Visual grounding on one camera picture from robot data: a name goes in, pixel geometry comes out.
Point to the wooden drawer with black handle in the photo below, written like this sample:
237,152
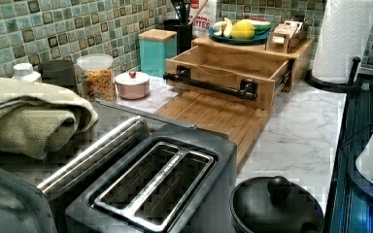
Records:
239,76

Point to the wooden drawer cabinet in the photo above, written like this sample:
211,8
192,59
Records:
300,58

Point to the bamboo cutting board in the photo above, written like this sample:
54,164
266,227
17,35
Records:
241,123

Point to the pink bowl with white lid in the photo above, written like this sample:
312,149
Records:
133,85

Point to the black two-slot toaster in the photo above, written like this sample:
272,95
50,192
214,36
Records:
178,180

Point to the teal canister with wooden lid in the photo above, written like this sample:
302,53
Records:
156,45

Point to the black utensil holder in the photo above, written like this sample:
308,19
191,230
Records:
184,34

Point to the white food box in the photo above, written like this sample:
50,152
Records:
206,18

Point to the plush peeled banana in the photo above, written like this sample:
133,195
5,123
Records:
223,28

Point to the clear cereal jar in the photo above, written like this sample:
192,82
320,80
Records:
98,77

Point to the teal plate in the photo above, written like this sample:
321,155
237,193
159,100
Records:
257,39

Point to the plush watermelon slice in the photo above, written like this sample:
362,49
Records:
260,26

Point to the black pot lid with knob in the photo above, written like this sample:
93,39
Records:
274,205

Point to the wooden tea bag organizer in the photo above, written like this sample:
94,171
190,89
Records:
287,36

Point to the beige folded towel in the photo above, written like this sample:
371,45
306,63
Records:
38,118

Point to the black paper towel holder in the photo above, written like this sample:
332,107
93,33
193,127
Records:
353,84

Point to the white lidded bottle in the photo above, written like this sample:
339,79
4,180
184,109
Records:
25,72

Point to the white paper towel roll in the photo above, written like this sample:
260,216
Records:
345,30

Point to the wooden spoon handle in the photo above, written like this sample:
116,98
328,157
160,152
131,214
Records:
202,4

